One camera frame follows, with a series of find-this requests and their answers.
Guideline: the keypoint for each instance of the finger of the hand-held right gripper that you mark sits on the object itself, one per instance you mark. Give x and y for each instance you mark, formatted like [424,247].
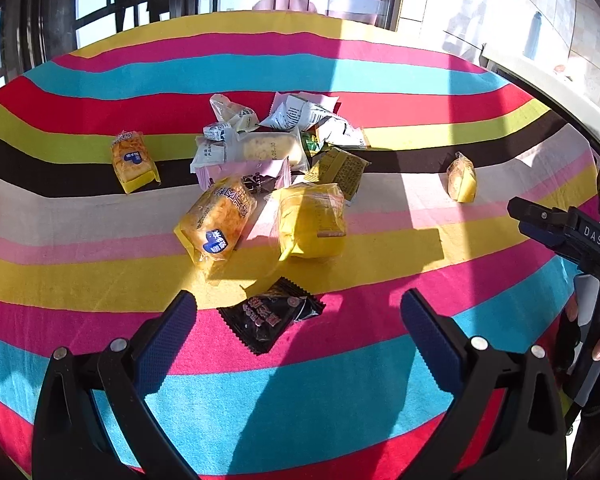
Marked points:
[535,232]

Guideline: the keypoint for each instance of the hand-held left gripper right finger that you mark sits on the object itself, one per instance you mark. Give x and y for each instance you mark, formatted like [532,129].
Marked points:
[430,345]

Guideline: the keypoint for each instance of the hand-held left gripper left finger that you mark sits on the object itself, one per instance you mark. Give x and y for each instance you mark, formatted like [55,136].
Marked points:
[165,340]

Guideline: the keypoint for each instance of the small yellow cake packet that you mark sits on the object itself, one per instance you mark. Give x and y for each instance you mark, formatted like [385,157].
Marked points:
[461,180]

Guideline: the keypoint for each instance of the black snack packet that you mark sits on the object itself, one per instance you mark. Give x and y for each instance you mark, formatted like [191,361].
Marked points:
[270,315]

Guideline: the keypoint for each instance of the large yellow bread packet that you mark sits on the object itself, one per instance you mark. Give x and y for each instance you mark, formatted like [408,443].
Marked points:
[215,220]

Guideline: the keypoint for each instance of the plain yellow snack packet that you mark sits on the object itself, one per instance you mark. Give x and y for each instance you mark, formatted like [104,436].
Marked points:
[305,220]

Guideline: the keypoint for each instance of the small yellow bread packet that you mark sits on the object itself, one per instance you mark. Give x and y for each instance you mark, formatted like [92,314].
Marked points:
[130,160]

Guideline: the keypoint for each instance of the pink wafer packet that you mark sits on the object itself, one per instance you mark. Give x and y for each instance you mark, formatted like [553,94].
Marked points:
[240,171]

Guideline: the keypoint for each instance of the yellow black printed packet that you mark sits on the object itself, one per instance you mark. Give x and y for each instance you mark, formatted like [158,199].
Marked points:
[340,167]

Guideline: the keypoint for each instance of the small blue white candy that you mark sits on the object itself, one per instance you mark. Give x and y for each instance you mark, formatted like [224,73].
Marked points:
[215,131]

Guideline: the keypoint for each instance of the clear rice cracker packet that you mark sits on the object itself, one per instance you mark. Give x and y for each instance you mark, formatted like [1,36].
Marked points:
[265,147]

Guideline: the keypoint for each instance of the white green snack packet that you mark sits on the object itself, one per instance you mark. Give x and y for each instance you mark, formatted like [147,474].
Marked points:
[340,132]

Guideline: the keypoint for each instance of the small green snack packet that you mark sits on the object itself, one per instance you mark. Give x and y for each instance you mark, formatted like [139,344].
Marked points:
[310,145]

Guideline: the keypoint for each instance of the clear twisted snack packet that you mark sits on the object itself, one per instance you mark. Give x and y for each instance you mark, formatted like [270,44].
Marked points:
[230,110]

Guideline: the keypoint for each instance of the white printed packet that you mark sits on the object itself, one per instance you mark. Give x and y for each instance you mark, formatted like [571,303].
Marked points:
[292,112]

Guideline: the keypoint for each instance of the person's right forearm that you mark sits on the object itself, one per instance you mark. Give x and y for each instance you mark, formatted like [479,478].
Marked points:
[595,440]

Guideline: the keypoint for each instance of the grey bottle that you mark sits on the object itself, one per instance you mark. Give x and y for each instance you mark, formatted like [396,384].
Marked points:
[532,35]

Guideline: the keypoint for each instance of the striped colourful table cloth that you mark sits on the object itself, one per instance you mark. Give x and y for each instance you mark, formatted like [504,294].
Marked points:
[330,75]

